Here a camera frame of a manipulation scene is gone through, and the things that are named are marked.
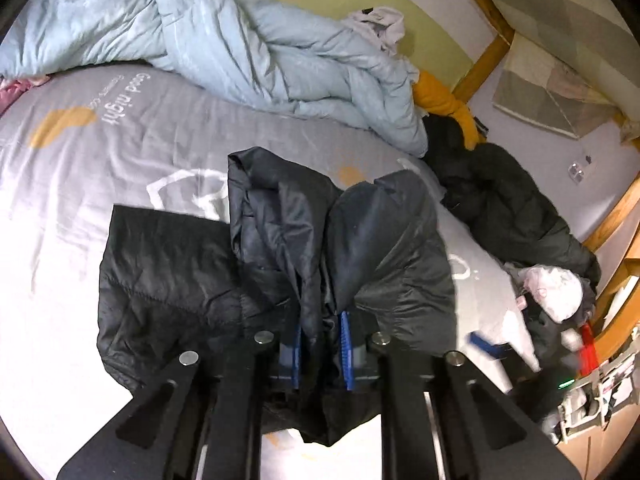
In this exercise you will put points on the red object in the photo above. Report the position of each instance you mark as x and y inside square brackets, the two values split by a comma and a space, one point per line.
[589, 350]

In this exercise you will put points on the white pink printed cloth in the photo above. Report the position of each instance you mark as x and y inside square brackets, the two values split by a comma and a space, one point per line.
[555, 287]

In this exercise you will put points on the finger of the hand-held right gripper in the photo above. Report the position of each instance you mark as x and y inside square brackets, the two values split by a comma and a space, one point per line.
[482, 345]

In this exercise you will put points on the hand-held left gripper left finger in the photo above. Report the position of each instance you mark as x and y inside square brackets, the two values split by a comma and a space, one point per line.
[296, 360]

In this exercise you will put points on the black puffer jacket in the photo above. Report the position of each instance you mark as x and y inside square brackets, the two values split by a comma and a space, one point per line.
[280, 220]

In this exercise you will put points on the yellow cloth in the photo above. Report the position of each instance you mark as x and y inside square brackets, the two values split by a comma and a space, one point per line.
[440, 97]

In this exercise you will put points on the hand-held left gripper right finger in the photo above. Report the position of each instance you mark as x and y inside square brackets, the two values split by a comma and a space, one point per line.
[347, 355]

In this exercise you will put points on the light blue duvet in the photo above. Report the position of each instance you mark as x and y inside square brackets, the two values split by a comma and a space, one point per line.
[250, 60]

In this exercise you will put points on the hanging pastel checkered cloth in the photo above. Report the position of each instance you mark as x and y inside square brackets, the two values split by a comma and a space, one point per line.
[540, 85]

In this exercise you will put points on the white garment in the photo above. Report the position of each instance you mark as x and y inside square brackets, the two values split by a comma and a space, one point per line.
[385, 22]

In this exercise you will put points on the white hanging organizer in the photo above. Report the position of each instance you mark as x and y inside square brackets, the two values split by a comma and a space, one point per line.
[600, 390]

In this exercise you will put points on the pink striped cloth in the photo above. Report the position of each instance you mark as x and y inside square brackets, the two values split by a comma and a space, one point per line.
[12, 91]

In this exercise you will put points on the white wall socket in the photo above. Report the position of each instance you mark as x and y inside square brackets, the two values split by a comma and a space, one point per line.
[580, 170]

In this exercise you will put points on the wooden bunk bed frame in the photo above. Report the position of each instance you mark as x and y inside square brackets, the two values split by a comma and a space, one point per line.
[492, 57]

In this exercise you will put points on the dark green coat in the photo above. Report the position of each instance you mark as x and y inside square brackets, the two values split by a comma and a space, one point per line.
[500, 200]

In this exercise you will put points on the pastel checkered mattress cover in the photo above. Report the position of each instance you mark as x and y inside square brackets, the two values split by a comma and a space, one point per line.
[550, 5]

